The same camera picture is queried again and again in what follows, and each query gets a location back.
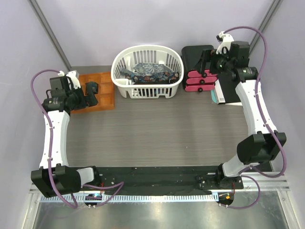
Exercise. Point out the white plastic basket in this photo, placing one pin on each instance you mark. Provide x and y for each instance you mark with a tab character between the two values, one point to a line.
132	56

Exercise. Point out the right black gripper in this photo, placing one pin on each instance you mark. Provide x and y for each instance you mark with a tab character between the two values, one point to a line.
206	57

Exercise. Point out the aluminium rail frame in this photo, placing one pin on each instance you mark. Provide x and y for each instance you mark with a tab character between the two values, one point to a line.
262	203

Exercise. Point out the orange wooden compartment tray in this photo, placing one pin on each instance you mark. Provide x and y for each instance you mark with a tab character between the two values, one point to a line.
105	95

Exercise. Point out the black folder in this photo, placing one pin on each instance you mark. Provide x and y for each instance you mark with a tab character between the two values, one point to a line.
228	87

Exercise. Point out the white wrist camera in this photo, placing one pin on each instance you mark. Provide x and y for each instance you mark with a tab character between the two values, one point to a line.
225	41
73	79

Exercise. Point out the black pink drawer box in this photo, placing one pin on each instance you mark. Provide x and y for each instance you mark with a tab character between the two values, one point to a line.
195	79

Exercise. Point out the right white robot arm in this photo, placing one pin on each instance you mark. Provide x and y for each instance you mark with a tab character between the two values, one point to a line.
263	143

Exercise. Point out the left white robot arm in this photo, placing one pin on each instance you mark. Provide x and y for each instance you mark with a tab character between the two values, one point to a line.
54	174

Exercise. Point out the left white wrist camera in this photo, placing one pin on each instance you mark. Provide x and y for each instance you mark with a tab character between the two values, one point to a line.
73	79

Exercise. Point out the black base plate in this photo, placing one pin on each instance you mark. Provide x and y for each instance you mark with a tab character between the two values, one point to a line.
167	181

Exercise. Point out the white teal book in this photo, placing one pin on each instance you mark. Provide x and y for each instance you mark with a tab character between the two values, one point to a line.
215	94

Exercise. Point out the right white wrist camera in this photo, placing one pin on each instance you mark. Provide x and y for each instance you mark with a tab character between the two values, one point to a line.
225	41

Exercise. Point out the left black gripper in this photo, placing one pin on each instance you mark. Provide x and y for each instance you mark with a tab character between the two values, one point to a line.
84	103

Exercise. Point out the floral patterned ties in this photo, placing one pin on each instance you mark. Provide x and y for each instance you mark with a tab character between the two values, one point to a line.
150	73

